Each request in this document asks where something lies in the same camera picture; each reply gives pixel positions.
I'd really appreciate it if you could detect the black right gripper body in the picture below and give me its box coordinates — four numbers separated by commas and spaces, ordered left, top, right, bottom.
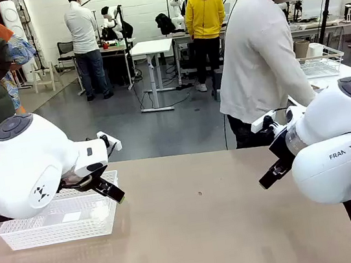
266, 125, 299, 164

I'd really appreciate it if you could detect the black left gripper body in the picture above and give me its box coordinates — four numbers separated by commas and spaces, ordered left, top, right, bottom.
56, 168, 106, 196

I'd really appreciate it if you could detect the white plastic basket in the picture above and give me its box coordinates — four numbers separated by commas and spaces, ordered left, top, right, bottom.
0, 169, 128, 253

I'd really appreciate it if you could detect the person's right forearm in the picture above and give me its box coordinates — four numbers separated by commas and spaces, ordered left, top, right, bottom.
282, 59, 320, 110

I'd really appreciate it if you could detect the person in white sweater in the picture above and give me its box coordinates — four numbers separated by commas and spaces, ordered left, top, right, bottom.
204, 0, 344, 151

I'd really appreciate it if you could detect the grey stool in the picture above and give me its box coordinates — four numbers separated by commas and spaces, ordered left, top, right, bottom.
208, 67, 228, 101

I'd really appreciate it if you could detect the white cup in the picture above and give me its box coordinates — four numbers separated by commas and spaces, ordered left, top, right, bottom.
308, 41, 326, 58

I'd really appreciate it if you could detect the white wooden step stool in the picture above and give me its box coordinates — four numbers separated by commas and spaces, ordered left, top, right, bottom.
29, 58, 58, 95

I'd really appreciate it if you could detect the long wooden top table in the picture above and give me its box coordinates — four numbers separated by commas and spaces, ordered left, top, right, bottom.
288, 13, 351, 54

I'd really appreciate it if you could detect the black mesh chair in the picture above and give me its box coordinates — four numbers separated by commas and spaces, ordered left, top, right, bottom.
55, 40, 79, 72

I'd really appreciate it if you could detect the wooden top desk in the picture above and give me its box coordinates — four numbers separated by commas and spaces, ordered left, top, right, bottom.
97, 37, 144, 95

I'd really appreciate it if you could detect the white standing desk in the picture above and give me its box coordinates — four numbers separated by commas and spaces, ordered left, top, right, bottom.
128, 36, 183, 115

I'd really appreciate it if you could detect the mannequin in blue patterned shirt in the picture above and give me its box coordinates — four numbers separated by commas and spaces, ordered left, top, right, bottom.
0, 30, 45, 112

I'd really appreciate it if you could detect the grey workbench desk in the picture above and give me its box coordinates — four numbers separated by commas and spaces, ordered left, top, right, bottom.
170, 24, 237, 86

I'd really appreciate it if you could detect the black tripod stand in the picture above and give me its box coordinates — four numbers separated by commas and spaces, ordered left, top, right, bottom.
311, 0, 346, 46

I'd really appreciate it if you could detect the person in white shirt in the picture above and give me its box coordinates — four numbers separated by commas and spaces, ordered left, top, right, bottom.
61, 0, 116, 104

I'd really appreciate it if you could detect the person in yellow hoodie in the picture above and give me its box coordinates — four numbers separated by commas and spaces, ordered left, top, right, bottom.
182, 0, 237, 94

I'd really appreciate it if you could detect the white black humanoid robot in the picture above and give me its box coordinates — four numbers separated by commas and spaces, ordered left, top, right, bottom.
167, 0, 190, 30
96, 3, 135, 43

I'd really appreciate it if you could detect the black bag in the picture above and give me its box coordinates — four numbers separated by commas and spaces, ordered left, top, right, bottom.
154, 11, 178, 37

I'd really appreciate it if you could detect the tall white cylinder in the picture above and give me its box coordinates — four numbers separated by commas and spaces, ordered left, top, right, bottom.
0, 0, 40, 87

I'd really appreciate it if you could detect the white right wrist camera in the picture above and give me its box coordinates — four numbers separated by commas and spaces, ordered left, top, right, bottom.
248, 109, 282, 138

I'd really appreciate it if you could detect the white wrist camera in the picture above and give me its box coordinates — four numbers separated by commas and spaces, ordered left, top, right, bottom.
248, 109, 282, 138
96, 128, 123, 155

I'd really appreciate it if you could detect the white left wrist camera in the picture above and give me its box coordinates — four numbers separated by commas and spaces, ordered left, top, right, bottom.
96, 128, 123, 155

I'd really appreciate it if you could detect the white wire dish rack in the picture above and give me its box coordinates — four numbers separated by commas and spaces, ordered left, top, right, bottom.
294, 39, 348, 82

